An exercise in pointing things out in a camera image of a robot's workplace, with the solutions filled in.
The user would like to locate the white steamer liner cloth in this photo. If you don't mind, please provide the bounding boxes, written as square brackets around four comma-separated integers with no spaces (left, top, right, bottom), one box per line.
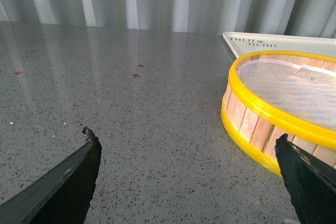
[237,59,335,130]

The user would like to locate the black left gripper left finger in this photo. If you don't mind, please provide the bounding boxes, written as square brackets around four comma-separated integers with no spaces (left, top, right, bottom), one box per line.
[1,127,102,223]

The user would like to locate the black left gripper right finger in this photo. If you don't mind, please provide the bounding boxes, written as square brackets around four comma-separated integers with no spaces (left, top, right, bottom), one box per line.
[275,133,335,223]

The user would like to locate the white rectangular tray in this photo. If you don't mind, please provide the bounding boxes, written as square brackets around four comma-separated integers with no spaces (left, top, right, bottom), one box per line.
[223,32,335,58]

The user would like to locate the bamboo steamer yellow rims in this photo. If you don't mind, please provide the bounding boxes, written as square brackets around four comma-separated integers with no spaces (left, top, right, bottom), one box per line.
[221,50,335,175]

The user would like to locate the grey pleated curtain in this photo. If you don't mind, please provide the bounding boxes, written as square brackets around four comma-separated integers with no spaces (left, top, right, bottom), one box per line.
[1,0,335,38]

